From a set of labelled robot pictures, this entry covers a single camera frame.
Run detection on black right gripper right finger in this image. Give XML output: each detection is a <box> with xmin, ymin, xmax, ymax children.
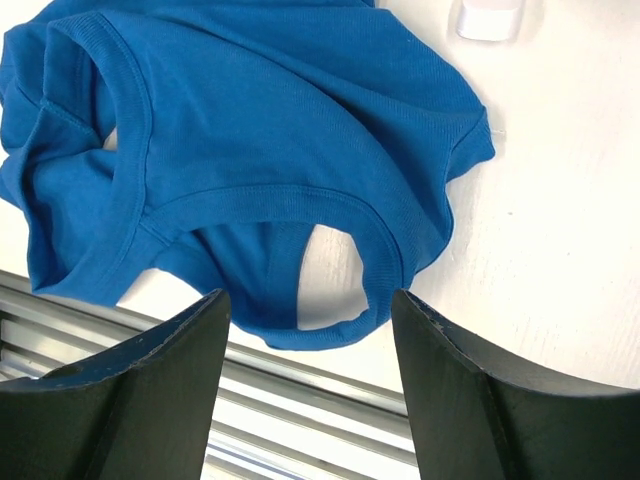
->
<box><xmin>392</xmin><ymin>290</ymin><xmax>639</xmax><ymax>479</ymax></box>

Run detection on blue tank top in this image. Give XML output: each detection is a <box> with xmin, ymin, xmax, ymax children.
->
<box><xmin>1</xmin><ymin>1</ymin><xmax>495</xmax><ymax>351</ymax></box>

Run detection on silver clothes rack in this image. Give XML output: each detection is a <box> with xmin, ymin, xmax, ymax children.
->
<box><xmin>456</xmin><ymin>0</ymin><xmax>525</xmax><ymax>42</ymax></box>

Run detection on aluminium mounting rail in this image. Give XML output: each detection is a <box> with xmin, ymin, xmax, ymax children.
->
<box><xmin>1</xmin><ymin>272</ymin><xmax>419</xmax><ymax>479</ymax></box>

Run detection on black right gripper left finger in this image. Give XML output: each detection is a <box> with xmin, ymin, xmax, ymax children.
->
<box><xmin>1</xmin><ymin>290</ymin><xmax>231</xmax><ymax>479</ymax></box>

